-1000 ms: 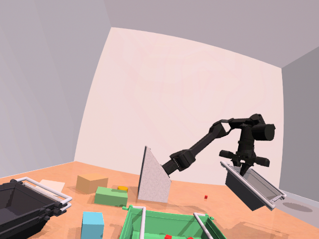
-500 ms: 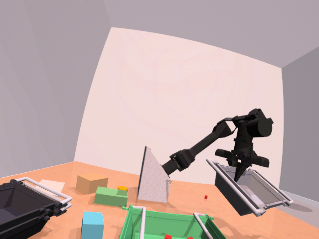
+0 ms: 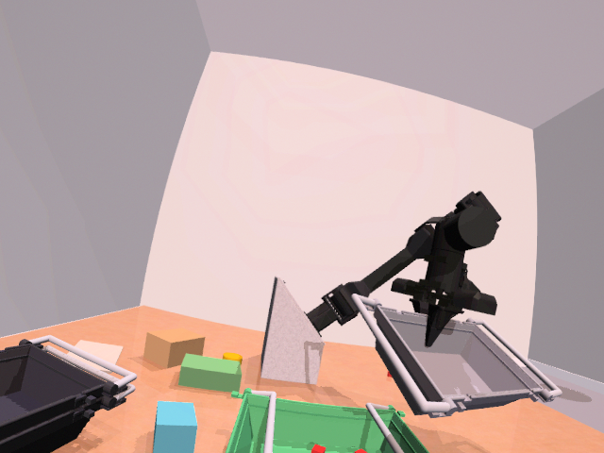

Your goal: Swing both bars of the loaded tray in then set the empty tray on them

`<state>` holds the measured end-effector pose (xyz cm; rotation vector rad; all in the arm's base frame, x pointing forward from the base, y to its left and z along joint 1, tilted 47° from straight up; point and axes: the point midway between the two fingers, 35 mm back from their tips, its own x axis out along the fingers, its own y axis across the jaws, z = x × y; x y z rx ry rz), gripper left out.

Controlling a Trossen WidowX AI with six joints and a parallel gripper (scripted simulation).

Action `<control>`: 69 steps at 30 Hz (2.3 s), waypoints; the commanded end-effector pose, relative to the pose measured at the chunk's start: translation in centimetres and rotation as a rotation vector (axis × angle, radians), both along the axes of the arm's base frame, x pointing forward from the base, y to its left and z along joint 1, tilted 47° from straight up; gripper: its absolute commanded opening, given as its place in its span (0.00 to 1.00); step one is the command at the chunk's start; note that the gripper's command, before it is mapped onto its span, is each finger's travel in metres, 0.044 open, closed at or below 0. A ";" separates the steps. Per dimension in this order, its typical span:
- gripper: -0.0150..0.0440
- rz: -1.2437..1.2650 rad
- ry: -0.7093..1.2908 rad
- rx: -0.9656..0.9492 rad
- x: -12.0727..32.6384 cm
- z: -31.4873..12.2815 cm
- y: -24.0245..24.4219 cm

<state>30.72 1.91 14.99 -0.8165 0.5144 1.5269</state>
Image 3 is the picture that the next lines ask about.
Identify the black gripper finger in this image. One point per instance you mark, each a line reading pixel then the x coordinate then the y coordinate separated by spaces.
pixel 438 317
pixel 419 306

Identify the green plastic tray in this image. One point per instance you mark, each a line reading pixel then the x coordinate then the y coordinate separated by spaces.
pixel 299 426

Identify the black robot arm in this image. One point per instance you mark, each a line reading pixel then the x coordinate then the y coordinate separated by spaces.
pixel 473 224

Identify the yellow short cylinder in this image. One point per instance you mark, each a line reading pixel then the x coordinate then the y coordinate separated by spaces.
pixel 233 357

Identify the pale pink flat rectangular sheet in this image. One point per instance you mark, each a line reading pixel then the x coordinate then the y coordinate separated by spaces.
pixel 106 352

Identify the green rectangular block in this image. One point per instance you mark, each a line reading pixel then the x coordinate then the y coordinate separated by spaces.
pixel 210 373

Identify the tan cardboard-coloured box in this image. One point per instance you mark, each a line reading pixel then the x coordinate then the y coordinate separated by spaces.
pixel 168 347

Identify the light blue block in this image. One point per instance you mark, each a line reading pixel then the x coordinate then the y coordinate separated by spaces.
pixel 175 428

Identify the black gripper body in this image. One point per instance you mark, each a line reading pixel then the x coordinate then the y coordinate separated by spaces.
pixel 443 275

